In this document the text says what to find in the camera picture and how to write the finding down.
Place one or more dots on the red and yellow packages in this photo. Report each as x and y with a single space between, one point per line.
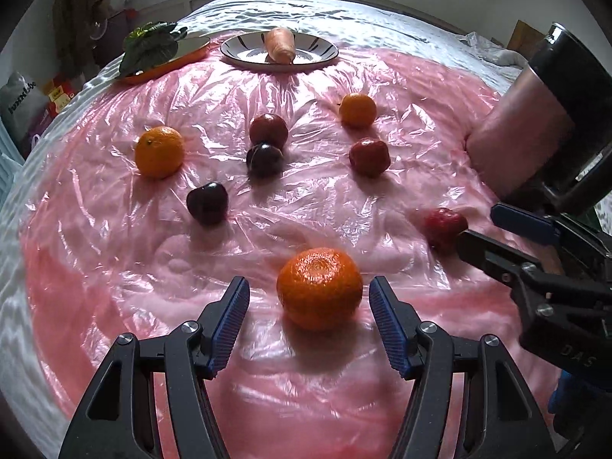
60 95

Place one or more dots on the dark maroon bag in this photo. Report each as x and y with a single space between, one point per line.
112 33

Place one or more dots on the carrot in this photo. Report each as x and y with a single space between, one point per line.
279 45

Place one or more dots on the smooth orange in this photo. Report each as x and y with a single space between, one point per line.
357 110
159 151

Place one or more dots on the red round fruit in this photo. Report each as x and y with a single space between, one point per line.
368 156
444 228
268 128

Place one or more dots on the dark cherry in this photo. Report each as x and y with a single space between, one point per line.
264 160
207 203

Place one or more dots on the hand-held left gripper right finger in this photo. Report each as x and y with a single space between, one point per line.
385 320

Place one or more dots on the crumpled white cloth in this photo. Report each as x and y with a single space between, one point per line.
492 50

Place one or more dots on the orange plate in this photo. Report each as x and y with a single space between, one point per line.
191 48

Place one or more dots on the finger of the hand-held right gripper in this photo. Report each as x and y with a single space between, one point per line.
523 222
487 253

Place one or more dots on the pink plastic sheet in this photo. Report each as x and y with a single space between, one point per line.
296 210

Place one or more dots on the striped white plate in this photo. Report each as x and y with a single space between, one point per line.
248 52

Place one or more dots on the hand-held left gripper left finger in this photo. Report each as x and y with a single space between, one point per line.
234 318

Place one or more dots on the white printed bag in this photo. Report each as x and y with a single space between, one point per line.
21 105

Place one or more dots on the white quilt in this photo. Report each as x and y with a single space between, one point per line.
382 21

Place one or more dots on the leafy green vegetable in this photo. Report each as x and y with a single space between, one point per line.
148 45

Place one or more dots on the large dimpled mandarin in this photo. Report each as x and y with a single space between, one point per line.
319 289

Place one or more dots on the hanging clothes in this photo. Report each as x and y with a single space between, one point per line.
76 9

